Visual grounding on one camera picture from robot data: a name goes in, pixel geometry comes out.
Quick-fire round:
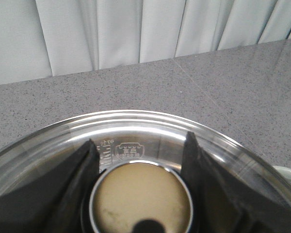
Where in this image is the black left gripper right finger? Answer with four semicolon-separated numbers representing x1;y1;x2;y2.
181;132;291;233

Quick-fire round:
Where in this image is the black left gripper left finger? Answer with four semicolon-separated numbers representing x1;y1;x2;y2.
0;140;99;233

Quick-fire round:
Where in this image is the glass pot lid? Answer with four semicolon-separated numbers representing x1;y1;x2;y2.
0;110;291;233

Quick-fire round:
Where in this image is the pale green electric cooking pot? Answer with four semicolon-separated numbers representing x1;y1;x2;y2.
0;135;291;212

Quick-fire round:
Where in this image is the white curtain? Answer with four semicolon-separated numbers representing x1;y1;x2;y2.
0;0;291;84

